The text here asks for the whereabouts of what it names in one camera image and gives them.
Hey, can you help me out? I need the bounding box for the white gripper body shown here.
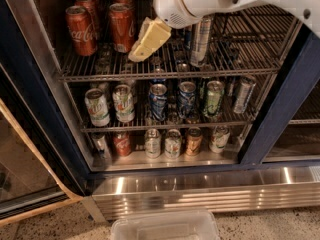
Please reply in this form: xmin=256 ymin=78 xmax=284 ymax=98
xmin=153 ymin=0 xmax=197 ymax=29

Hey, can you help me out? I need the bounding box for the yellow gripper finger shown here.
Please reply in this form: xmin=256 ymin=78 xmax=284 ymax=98
xmin=128 ymin=17 xmax=171 ymax=62

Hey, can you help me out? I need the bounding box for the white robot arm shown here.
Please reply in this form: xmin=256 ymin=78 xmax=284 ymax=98
xmin=129 ymin=0 xmax=320 ymax=62

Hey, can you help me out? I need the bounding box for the silver red bull can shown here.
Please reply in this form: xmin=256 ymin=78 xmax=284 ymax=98
xmin=190 ymin=15 xmax=213 ymax=67
xmin=184 ymin=25 xmax=192 ymax=50

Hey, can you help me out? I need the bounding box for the front silver red bull can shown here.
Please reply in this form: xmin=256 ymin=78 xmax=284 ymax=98
xmin=190 ymin=15 xmax=213 ymax=67

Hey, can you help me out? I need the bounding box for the blue pepsi can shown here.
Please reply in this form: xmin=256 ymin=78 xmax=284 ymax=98
xmin=149 ymin=84 xmax=167 ymax=121

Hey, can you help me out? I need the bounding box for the white green soda can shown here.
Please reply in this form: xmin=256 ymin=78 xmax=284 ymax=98
xmin=112 ymin=84 xmax=135 ymax=123
xmin=85 ymin=88 xmax=110 ymax=127

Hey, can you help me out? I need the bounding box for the blue patterned soda can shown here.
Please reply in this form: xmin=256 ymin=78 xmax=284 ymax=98
xmin=177 ymin=81 xmax=196 ymax=119

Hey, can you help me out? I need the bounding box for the left white green soda can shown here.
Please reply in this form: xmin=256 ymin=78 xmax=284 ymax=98
xmin=85 ymin=88 xmax=110 ymax=127

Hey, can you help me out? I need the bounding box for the silver slim can middle shelf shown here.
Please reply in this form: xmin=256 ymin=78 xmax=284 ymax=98
xmin=233 ymin=75 xmax=256 ymax=114

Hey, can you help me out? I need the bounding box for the silver slim can shelf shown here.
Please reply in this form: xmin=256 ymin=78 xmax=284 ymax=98
xmin=233 ymin=75 xmax=256 ymax=114
xmin=91 ymin=133 xmax=111 ymax=159

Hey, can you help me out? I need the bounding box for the stainless steel fridge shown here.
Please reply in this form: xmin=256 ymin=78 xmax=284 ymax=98
xmin=34 ymin=0 xmax=319 ymax=221

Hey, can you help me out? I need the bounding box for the white green can bottom shelf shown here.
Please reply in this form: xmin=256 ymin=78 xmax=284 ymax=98
xmin=165 ymin=129 xmax=182 ymax=159

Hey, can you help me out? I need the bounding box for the red coke can bottom shelf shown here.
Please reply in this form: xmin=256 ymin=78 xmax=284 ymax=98
xmin=113 ymin=131 xmax=132 ymax=156

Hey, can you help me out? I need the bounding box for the orange brown can bottom shelf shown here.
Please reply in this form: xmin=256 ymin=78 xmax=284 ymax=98
xmin=186 ymin=127 xmax=203 ymax=156

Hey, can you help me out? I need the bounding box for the silver slim can bottom shelf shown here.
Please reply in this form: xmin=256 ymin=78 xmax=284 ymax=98
xmin=91 ymin=133 xmax=111 ymax=159

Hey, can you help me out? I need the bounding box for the white green tilted can bottom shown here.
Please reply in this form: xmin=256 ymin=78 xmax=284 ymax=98
xmin=209 ymin=126 xmax=230 ymax=154

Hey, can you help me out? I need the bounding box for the open glass fridge door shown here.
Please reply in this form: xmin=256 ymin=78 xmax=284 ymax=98
xmin=0 ymin=0 xmax=86 ymax=226

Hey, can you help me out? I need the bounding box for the clear plastic bin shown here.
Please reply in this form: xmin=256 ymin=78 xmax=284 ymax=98
xmin=111 ymin=210 xmax=221 ymax=240

